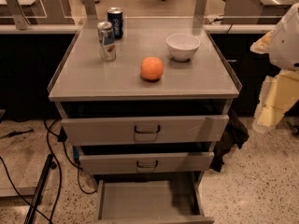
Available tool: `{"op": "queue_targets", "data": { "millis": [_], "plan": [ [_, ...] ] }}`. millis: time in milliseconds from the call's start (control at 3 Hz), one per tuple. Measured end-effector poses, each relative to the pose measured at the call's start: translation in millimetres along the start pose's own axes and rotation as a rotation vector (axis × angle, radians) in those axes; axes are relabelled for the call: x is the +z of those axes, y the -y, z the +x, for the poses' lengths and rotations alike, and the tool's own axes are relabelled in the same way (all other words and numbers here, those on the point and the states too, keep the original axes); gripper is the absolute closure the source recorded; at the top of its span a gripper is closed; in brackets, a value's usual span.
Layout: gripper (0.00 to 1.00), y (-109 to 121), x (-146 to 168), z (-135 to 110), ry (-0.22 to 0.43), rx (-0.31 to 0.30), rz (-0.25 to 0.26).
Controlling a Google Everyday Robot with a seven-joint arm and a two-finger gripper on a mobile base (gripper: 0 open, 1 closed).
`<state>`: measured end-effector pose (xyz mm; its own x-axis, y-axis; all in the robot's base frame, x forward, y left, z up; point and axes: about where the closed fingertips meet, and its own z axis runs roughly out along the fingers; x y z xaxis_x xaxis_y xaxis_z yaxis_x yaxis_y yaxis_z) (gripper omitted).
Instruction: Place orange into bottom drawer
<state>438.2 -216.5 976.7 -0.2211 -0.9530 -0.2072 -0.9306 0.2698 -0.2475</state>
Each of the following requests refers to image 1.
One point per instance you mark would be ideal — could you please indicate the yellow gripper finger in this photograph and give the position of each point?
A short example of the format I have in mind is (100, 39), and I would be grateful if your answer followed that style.
(261, 46)
(277, 96)

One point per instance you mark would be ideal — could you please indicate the orange fruit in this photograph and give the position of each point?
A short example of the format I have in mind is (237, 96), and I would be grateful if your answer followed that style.
(152, 68)

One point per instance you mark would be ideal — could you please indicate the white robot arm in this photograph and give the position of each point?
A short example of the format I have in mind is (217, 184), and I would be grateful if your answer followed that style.
(284, 44)

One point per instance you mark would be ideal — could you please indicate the top grey drawer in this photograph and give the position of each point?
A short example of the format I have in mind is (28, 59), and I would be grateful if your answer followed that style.
(144, 130)

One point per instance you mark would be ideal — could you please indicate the grey drawer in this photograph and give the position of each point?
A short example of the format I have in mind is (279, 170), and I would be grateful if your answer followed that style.
(144, 130)
(145, 163)
(167, 201)

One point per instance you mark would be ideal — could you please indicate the grey drawer cabinet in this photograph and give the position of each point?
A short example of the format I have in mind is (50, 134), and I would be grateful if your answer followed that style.
(159, 107)

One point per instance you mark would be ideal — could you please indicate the middle grey drawer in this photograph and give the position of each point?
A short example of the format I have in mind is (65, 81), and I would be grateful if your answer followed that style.
(145, 163)

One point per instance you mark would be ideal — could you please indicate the bottom grey drawer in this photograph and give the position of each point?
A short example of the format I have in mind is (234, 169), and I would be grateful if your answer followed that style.
(167, 201)

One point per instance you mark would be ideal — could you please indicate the dark cloth on floor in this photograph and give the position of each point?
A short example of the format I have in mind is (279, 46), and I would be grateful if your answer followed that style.
(235, 134)

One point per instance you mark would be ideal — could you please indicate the white ceramic bowl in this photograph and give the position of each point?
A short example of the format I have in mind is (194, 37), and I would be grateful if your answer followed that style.
(182, 47)

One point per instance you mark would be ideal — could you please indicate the blue pepsi can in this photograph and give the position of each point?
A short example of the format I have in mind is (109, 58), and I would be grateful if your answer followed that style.
(114, 16)

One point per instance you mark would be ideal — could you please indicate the silver soda can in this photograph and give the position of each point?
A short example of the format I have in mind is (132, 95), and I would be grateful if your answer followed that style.
(106, 40)

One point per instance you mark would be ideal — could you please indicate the black bar on floor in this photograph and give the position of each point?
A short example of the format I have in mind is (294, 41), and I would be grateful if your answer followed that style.
(38, 191)

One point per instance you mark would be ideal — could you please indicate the right grey support post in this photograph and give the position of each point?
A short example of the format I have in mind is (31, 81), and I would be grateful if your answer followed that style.
(200, 9)

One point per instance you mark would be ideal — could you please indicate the grey support post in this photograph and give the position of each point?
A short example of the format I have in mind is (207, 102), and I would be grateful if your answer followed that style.
(17, 14)
(90, 9)
(200, 9)

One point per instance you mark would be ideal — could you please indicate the middle grey support post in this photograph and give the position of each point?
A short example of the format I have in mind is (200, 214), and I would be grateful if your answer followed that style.
(90, 9)

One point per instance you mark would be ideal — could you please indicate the left grey support post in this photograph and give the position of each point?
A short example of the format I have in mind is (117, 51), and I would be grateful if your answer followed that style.
(17, 14)

